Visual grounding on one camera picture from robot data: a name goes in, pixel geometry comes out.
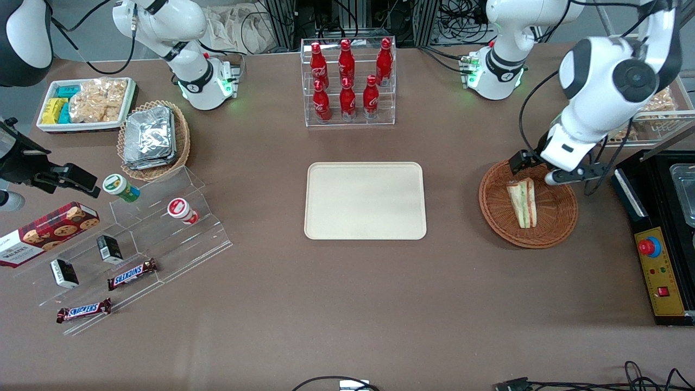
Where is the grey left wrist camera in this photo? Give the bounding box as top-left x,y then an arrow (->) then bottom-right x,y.
545,162 -> 610,187

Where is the oval brown wicker basket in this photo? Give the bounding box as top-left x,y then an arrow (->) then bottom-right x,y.
117,100 -> 191,182

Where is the round brown wicker basket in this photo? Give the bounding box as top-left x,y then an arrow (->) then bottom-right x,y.
478,159 -> 579,249

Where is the white rectangular snack tray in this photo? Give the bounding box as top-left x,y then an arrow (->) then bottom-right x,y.
36,77 -> 137,134

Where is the aluminium frame post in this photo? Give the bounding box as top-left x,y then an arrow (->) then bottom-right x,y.
265,0 -> 297,53
414,0 -> 440,47

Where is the black machine with yellow panel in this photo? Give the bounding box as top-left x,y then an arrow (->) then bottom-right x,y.
612,150 -> 695,326

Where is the brown snickers bar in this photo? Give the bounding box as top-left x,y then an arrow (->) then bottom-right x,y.
56,298 -> 112,324
107,258 -> 159,291

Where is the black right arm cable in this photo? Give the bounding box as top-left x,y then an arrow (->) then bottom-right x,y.
50,0 -> 137,75

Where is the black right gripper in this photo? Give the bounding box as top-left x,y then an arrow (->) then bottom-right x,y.
0,118 -> 102,197

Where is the yellow snack packet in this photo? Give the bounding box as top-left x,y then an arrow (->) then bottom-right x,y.
41,98 -> 67,125

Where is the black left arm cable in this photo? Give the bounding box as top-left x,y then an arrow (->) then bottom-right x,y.
518,70 -> 561,158

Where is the clear acrylic bottle rack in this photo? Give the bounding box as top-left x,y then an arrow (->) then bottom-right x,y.
300,37 -> 397,128

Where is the beige plastic tray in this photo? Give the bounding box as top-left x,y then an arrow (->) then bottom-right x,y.
304,161 -> 428,241

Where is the red cola bottle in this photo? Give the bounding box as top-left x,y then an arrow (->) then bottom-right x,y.
376,37 -> 394,86
310,42 -> 330,90
338,39 -> 356,87
363,75 -> 380,119
339,77 -> 357,121
313,80 -> 332,123

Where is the black cable with connector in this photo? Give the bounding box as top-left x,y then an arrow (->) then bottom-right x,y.
493,361 -> 695,391

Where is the beige cloth bag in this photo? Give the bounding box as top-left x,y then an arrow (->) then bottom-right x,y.
202,4 -> 273,55

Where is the clear acrylic stepped stand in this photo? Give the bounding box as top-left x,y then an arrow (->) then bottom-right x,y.
14,166 -> 234,336

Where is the clear plastic container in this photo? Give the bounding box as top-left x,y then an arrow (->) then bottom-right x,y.
669,163 -> 695,229

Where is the small black box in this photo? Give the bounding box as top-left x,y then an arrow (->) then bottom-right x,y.
50,258 -> 80,289
97,235 -> 124,265

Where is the clear bag of crackers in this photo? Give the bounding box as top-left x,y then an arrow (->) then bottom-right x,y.
69,78 -> 129,123

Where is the red tartan cookie box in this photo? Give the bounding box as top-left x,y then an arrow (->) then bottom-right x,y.
0,201 -> 101,268

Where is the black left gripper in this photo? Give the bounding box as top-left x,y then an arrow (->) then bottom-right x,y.
509,150 -> 544,175

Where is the red lidded snack cup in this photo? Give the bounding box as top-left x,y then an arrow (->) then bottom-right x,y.
167,198 -> 199,225

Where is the silver foil pack stack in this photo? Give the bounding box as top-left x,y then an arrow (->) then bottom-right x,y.
123,106 -> 178,170

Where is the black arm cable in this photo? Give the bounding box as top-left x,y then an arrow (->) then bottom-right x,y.
50,0 -> 137,75
518,70 -> 561,158

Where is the clear bin with snack bags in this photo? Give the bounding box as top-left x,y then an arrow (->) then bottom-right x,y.
604,76 -> 695,148

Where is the green lidded snack cup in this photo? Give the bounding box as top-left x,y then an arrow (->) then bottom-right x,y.
103,174 -> 141,203

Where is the black cable with white plug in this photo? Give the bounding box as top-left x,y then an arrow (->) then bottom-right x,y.
292,376 -> 381,391

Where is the plastic sandwich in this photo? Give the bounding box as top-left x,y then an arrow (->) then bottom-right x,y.
506,177 -> 538,229

